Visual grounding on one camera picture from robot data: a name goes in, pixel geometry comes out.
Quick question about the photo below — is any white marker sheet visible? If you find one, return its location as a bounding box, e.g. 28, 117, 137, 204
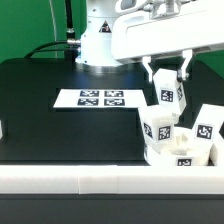
54, 89, 147, 109

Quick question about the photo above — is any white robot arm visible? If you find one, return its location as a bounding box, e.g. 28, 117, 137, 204
79, 0, 224, 80

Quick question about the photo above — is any white object at left edge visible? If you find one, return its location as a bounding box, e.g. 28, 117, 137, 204
0, 120, 3, 140

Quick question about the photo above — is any white right fence bar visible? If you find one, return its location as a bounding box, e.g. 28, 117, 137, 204
210, 134, 224, 167

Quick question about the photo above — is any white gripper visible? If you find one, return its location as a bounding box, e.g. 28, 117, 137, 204
111, 0, 224, 81

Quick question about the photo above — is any white front fence bar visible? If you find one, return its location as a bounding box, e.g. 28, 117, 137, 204
0, 165, 224, 195

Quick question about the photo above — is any black cable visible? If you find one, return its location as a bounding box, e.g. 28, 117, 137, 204
23, 38, 82, 60

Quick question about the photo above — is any white fence bar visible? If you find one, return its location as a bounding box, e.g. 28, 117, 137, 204
210, 134, 224, 167
0, 165, 224, 195

